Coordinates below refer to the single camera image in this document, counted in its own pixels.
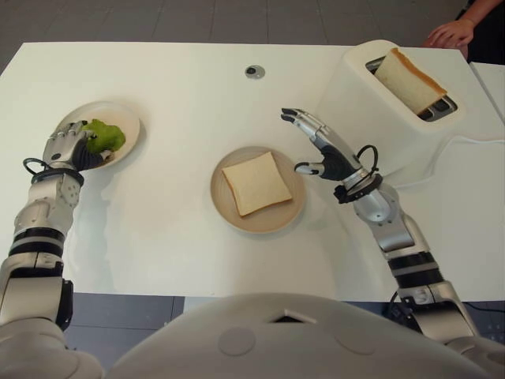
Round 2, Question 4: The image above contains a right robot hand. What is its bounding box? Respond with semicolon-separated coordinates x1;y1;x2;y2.
279;107;366;183

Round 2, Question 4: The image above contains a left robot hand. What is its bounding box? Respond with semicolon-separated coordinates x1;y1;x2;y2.
42;120;112;173

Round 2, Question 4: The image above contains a green lettuce leaf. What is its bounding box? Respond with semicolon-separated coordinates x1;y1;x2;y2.
80;118;126;156

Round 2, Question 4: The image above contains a cream toaster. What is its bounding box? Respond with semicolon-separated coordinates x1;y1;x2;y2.
314;39;467;186

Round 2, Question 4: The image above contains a white round plate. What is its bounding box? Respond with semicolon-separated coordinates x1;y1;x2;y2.
53;100;141;171

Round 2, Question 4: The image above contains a bread slice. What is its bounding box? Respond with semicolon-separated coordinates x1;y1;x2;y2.
221;151;294;217
373;47;449;116

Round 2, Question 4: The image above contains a beige round plate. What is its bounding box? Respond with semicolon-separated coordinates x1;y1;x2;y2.
209;145;308;234

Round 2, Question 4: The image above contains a person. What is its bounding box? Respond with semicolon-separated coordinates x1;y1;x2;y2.
423;0;505;65

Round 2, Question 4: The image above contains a robot body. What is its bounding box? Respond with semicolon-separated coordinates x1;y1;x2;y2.
103;292;492;379

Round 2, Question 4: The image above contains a black cable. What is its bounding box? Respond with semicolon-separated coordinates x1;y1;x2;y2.
22;157;51;175
357;144;380;174

